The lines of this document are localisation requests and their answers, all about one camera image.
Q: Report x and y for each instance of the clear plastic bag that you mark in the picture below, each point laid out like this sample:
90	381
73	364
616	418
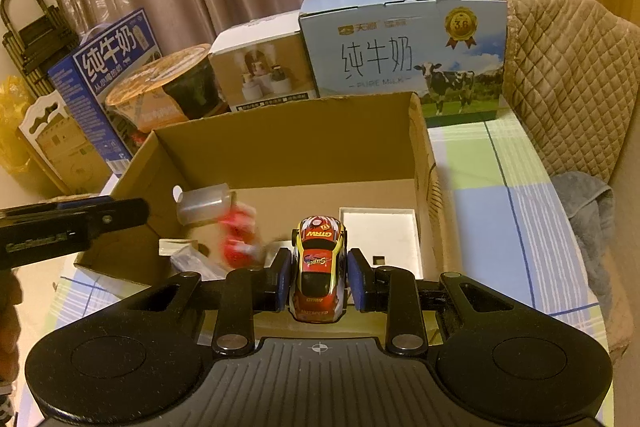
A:
195	264

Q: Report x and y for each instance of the yellow plastic bag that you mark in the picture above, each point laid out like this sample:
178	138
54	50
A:
12	117

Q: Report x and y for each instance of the colourful toy race car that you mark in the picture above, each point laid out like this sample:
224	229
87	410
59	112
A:
317	277

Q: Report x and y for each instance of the brown white cardboard house box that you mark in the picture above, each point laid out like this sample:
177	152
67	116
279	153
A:
55	142

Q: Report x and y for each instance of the chair with quilted beige cover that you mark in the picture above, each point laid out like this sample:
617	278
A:
565	82

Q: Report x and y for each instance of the dark blue milk carton box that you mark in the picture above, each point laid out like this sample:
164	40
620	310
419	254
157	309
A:
85	107

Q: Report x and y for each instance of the translucent plastic container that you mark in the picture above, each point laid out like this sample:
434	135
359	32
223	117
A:
205	204

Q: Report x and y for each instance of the light blue milk box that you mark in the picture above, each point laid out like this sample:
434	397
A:
380	57

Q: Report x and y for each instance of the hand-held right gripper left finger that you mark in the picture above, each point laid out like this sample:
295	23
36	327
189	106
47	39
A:
282	272

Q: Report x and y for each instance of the grey towel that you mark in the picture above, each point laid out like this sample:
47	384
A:
585	207

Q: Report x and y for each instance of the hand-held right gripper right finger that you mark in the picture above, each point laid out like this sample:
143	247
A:
356	277

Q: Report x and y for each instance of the small box with dog picture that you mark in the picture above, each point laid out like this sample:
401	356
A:
260	72

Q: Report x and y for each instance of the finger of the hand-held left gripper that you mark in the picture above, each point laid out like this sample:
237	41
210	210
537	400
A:
120	217
80	204

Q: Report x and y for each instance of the red and white toy figurine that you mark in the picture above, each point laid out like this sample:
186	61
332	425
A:
235	249

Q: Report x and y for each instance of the black folding chairs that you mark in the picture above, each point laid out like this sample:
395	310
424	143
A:
35	37

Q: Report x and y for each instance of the instant noodle bowl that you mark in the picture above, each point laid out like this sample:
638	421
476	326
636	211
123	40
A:
150	102

